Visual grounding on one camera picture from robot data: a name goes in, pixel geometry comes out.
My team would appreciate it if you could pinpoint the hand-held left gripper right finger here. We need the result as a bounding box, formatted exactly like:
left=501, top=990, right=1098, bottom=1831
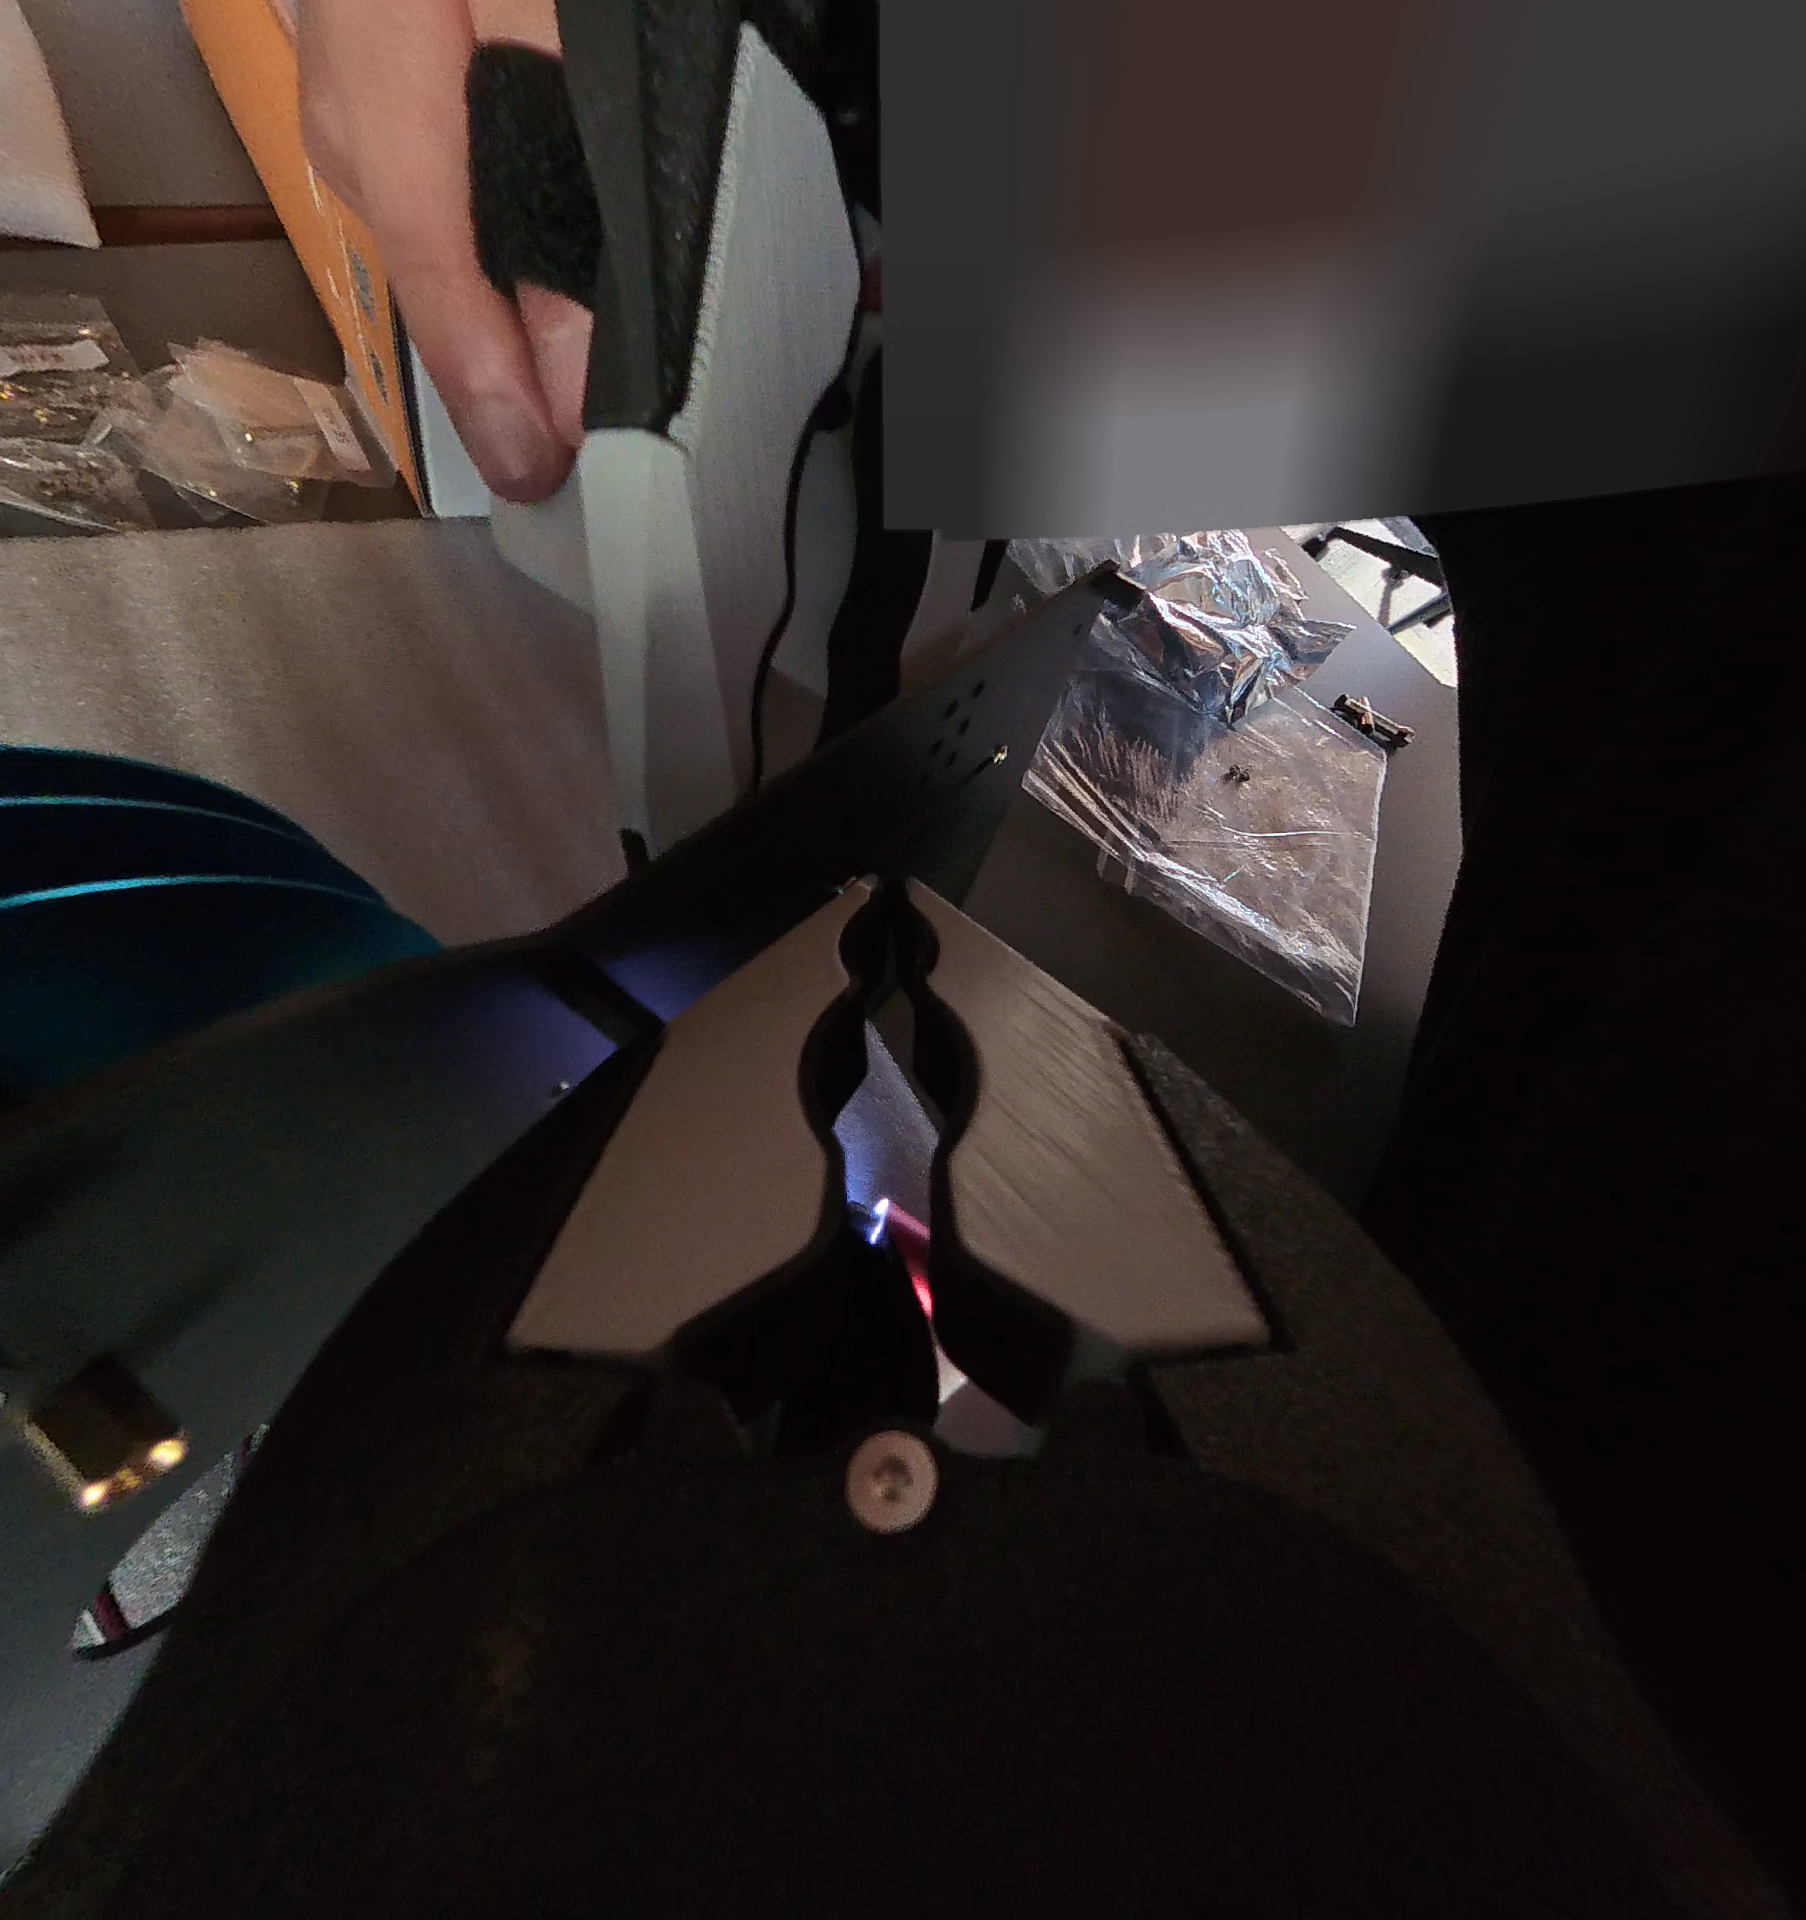
left=891, top=881, right=1275, bottom=1365

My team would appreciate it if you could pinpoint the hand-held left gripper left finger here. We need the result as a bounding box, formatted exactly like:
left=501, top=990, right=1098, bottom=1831
left=508, top=884, right=891, bottom=1351

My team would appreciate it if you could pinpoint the red electric screwdriver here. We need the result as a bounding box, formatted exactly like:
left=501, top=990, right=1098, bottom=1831
left=860, top=1196, right=952, bottom=1331

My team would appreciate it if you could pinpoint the black metal plate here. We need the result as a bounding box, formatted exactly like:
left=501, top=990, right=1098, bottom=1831
left=0, top=563, right=1144, bottom=1893

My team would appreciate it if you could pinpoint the dark grey desk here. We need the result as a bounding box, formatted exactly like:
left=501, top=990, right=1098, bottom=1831
left=0, top=194, right=1468, bottom=1203

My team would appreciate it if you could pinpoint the person's right hand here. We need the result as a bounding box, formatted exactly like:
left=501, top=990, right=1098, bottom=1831
left=304, top=0, right=596, bottom=504

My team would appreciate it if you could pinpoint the large clear plastic bag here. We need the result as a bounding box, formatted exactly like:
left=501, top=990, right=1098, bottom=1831
left=1024, top=660, right=1392, bottom=1030

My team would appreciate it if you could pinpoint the clear bag of small parts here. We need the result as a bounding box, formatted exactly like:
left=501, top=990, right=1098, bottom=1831
left=0, top=294, right=147, bottom=444
left=0, top=437, right=162, bottom=543
left=109, top=338, right=404, bottom=528

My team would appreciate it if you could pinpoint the silver foil bag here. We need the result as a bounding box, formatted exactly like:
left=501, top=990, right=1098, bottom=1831
left=1007, top=528, right=1357, bottom=723

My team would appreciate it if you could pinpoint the person in black shirt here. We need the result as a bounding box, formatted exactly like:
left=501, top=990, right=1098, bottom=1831
left=1368, top=511, right=1806, bottom=1920

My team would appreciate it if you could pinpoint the white foam piece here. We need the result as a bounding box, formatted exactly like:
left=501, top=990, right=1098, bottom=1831
left=0, top=0, right=103, bottom=250

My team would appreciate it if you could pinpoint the black cable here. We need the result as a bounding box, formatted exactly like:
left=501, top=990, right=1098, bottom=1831
left=754, top=377, right=863, bottom=798

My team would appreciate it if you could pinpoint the blue metal robot frame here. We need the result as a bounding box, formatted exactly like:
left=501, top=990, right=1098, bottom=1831
left=0, top=744, right=447, bottom=1112

